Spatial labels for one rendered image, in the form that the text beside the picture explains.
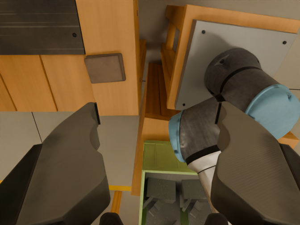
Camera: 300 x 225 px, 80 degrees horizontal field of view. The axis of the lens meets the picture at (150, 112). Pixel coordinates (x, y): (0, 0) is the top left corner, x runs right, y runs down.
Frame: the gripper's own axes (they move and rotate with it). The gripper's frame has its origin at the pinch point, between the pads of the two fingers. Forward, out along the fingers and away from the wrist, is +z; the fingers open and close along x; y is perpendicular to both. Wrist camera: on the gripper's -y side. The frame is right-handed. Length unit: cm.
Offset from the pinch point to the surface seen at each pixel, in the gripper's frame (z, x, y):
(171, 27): 106, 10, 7
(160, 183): 42, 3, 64
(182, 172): 33, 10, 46
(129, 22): 39.3, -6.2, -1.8
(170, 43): 106, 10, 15
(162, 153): 43, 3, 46
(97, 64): 36.3, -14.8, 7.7
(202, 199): 37, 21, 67
